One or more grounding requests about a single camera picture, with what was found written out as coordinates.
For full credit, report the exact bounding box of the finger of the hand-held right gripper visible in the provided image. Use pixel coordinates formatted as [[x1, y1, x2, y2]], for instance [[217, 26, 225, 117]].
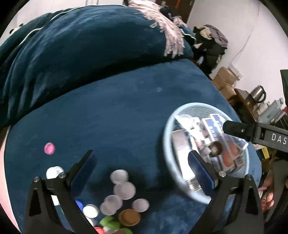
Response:
[[222, 120, 259, 144]]

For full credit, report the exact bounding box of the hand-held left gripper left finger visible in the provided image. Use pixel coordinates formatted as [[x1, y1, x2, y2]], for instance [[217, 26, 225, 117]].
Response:
[[24, 150, 100, 234]]

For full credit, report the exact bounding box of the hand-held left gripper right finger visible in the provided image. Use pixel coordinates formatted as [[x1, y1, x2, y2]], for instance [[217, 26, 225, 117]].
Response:
[[187, 150, 264, 234]]

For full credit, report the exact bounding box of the dark brown bottle cap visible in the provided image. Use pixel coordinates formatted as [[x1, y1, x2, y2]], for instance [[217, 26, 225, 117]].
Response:
[[209, 141, 224, 157]]

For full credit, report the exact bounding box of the pink bottle cap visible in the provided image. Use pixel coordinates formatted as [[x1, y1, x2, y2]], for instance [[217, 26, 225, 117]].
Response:
[[44, 143, 56, 155]]

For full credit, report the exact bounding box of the light blue mesh basket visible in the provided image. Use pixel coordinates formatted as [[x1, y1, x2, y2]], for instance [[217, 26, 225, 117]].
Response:
[[163, 103, 250, 204]]

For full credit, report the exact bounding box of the cluster of white bottle caps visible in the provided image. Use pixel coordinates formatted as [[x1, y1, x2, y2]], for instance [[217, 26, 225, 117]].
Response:
[[46, 166, 150, 225]]

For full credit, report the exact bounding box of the tan bottle cap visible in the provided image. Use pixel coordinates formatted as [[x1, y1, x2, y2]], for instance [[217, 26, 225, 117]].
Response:
[[118, 209, 141, 226]]

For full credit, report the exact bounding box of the person's right hand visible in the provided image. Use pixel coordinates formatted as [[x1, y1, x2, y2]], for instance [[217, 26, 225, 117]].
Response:
[[262, 171, 276, 210]]

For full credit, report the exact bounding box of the carton with orange print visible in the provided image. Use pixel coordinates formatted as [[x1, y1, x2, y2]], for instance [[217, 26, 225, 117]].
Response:
[[222, 135, 248, 170]]

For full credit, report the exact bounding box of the blue and white carton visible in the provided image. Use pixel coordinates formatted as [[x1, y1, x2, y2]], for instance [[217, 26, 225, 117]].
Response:
[[201, 114, 228, 145]]

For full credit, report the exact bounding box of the grey blue box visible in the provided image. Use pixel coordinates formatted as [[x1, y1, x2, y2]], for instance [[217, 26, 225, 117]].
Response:
[[259, 99, 284, 123]]

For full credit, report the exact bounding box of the brown wooden cabinet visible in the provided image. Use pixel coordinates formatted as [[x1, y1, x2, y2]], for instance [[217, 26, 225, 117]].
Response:
[[235, 88, 256, 114]]

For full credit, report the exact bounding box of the grey flat box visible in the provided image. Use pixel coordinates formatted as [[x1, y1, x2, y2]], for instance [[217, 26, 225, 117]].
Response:
[[170, 129, 194, 159]]

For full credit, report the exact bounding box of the cardboard box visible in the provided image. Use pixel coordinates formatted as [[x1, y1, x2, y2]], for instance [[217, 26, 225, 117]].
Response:
[[222, 85, 237, 101], [213, 67, 242, 90]]

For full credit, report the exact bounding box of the steel kettle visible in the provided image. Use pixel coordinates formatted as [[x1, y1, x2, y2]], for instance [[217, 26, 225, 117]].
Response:
[[250, 85, 266, 104]]

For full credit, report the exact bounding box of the dark blue bed sheet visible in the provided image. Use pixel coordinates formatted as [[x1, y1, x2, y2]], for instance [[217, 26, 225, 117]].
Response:
[[4, 58, 262, 234]]

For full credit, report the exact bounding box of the pink mattress cover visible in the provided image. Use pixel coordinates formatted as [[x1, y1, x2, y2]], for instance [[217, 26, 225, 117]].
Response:
[[0, 135, 26, 234]]

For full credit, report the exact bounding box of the pile of dark clothes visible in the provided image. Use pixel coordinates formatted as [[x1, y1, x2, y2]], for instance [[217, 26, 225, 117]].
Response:
[[192, 24, 229, 75]]

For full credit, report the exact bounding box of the dark blue velvet quilt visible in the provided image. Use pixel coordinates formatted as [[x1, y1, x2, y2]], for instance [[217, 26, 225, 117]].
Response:
[[0, 6, 196, 129]]

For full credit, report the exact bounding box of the pink fringed cloth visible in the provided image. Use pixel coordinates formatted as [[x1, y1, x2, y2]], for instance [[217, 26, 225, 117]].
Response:
[[128, 0, 187, 58]]

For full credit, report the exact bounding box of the dark wooden door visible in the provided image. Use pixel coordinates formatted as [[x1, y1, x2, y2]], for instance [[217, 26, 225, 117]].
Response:
[[157, 0, 194, 21]]

